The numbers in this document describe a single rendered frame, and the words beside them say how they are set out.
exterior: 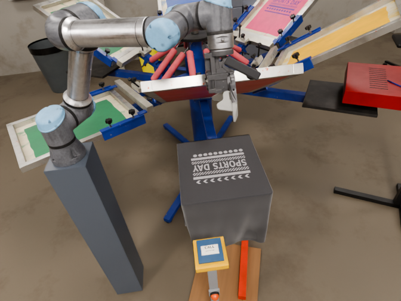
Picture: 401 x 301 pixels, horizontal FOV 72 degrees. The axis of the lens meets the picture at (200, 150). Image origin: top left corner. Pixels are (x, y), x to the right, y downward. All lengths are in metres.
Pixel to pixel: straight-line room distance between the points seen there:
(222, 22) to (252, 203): 0.88
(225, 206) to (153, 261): 1.07
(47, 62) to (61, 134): 3.68
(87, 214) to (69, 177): 0.26
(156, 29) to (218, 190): 0.87
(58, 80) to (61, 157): 3.75
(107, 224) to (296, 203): 1.66
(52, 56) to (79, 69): 3.68
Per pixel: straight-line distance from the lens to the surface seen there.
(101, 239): 1.70
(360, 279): 2.37
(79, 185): 1.38
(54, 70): 4.95
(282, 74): 1.07
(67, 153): 1.31
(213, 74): 0.83
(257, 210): 1.46
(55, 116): 1.24
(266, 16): 2.94
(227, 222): 1.49
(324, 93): 2.24
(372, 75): 2.22
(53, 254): 2.66
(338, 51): 1.81
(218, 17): 0.82
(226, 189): 1.38
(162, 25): 0.73
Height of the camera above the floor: 1.97
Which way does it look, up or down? 39 degrees down
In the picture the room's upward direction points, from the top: 6 degrees counter-clockwise
